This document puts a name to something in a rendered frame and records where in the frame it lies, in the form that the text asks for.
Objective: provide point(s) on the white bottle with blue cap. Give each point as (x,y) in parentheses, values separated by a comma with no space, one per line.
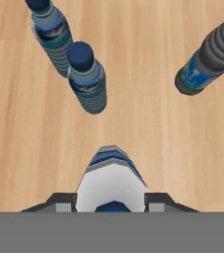
(111,184)

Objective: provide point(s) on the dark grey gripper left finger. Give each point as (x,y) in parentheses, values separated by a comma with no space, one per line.
(61,201)

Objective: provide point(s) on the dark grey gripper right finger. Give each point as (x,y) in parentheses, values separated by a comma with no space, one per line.
(159,201)

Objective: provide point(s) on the grey ribbed bottle blue label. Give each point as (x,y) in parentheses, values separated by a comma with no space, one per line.
(209,59)

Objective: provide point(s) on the clear plastic bottle blue cap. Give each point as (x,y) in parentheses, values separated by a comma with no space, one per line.
(88,82)
(52,36)

